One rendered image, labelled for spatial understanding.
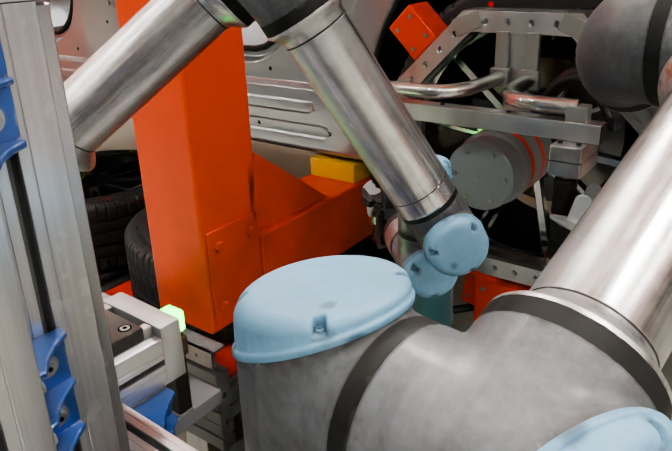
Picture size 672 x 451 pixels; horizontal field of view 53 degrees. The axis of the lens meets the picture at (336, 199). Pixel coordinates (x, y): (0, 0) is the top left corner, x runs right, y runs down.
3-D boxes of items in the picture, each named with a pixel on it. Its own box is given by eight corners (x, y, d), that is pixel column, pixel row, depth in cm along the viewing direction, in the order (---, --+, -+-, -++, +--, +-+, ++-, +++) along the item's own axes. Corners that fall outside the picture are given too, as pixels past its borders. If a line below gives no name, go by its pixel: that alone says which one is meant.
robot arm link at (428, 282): (463, 245, 91) (461, 300, 94) (439, 215, 101) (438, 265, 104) (406, 251, 90) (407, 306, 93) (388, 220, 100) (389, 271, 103)
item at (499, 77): (510, 89, 126) (513, 31, 122) (464, 110, 111) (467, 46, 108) (427, 81, 136) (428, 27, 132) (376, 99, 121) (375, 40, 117)
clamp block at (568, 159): (597, 164, 107) (600, 132, 105) (579, 181, 100) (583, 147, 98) (565, 159, 110) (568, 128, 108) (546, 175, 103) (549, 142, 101)
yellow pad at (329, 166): (384, 168, 178) (384, 150, 176) (354, 184, 167) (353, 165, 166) (341, 160, 186) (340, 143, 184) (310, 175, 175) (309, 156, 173)
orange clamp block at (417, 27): (454, 33, 137) (427, 0, 138) (435, 38, 131) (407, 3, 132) (432, 55, 141) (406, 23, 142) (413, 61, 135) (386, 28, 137)
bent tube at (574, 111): (620, 99, 115) (627, 36, 111) (585, 125, 100) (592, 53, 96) (521, 90, 125) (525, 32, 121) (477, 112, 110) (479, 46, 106)
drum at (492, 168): (555, 185, 133) (561, 116, 128) (513, 221, 117) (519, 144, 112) (489, 174, 141) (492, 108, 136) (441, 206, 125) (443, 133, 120)
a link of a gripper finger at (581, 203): (552, 186, 103) (616, 194, 99) (549, 222, 105) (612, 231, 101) (548, 193, 100) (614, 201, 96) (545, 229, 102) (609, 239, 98)
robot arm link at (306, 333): (328, 371, 55) (321, 219, 50) (465, 448, 46) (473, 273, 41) (208, 447, 47) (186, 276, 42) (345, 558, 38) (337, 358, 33)
